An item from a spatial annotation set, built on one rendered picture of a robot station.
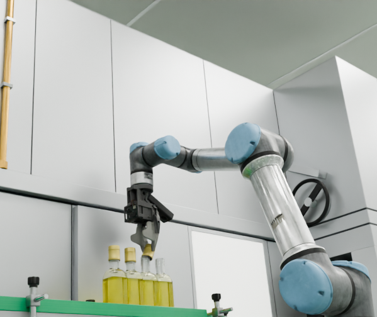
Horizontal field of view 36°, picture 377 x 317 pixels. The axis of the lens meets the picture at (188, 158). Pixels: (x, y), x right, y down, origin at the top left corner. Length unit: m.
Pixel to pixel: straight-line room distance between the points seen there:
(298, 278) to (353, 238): 1.18
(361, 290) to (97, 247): 0.84
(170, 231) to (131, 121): 0.44
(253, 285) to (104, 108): 0.90
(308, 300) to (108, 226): 0.82
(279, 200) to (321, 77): 1.41
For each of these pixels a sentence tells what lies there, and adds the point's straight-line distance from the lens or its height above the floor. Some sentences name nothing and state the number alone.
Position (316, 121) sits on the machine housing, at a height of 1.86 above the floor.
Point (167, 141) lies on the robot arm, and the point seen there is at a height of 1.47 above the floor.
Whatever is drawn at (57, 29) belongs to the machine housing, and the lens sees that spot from 2.20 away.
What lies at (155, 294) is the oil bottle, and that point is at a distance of 1.81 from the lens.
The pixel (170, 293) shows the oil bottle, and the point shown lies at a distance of 1.85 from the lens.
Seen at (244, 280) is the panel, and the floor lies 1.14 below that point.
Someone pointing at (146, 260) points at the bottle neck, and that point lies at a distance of 1.83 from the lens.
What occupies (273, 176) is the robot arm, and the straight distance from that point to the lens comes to 1.50.
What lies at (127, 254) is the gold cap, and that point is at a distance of 1.80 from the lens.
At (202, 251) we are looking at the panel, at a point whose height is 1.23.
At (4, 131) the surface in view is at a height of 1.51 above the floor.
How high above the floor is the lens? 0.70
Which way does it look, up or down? 23 degrees up
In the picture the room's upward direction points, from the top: 5 degrees counter-clockwise
